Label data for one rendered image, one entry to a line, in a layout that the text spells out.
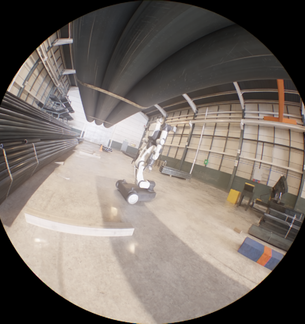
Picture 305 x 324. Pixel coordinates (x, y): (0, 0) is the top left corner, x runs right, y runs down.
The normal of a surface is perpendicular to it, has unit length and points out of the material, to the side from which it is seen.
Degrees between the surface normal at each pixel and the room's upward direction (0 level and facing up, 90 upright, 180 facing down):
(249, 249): 90
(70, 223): 0
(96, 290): 0
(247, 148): 90
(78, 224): 0
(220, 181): 90
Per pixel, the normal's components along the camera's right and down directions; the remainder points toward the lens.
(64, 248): 0.31, -0.95
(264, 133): -0.80, -0.24
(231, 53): -0.63, 0.75
